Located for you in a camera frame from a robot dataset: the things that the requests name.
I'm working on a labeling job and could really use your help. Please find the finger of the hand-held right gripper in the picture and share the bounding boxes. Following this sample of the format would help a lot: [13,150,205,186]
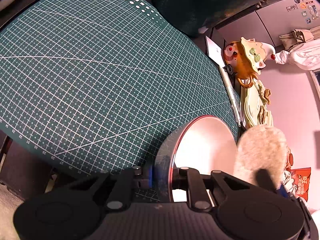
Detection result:
[255,169,275,193]
[276,182,288,199]

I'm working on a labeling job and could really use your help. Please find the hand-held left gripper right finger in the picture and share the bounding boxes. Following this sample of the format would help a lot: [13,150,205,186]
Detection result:
[174,167,255,210]

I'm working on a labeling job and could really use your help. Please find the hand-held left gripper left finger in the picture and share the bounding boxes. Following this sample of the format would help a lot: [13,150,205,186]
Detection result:
[45,166,153,212]

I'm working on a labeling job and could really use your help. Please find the white round sponge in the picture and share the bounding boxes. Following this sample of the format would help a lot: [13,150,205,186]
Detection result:
[232,124,289,193]

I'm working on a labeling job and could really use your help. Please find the white ceramic bowl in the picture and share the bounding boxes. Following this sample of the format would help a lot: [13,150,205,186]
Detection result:
[154,115,238,203]

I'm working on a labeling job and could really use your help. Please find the orange snack packet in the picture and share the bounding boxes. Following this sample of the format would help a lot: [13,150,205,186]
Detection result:
[290,167,312,202]

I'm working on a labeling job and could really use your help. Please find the brown dried leaf piece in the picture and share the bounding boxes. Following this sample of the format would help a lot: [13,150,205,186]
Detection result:
[257,105,270,125]
[259,86,272,105]

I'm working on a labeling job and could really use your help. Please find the pale green container lids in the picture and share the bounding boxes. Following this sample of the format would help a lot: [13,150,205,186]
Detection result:
[240,79,274,128]

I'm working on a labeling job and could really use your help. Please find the white pen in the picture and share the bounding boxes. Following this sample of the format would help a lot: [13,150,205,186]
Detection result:
[219,65,247,128]

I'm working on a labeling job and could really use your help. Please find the green cutting mat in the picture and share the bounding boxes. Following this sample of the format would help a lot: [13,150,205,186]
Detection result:
[0,0,242,203]

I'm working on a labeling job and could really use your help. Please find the window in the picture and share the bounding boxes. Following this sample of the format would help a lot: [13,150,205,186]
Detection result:
[310,70,320,98]

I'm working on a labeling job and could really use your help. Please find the orange bear mug with hat lid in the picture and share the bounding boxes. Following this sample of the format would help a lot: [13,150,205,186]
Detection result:
[223,37,275,88]

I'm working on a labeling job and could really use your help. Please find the white paper card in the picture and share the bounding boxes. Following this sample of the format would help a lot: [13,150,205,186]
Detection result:
[205,35,225,67]

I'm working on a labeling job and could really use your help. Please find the white hanging clothes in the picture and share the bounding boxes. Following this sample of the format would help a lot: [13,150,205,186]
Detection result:
[274,39,320,72]

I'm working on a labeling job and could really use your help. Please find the beige cloth bag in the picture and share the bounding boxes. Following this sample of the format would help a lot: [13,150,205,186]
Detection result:
[279,26,320,52]

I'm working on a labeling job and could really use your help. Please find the grey fridge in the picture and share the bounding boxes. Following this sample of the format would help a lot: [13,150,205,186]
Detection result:
[215,0,320,55]

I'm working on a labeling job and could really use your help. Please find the dark green kettle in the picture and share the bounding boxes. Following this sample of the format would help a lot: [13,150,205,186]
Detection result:
[151,0,280,38]

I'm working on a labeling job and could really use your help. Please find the group of fridge magnets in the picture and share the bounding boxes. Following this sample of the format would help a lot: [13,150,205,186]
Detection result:
[286,0,320,24]

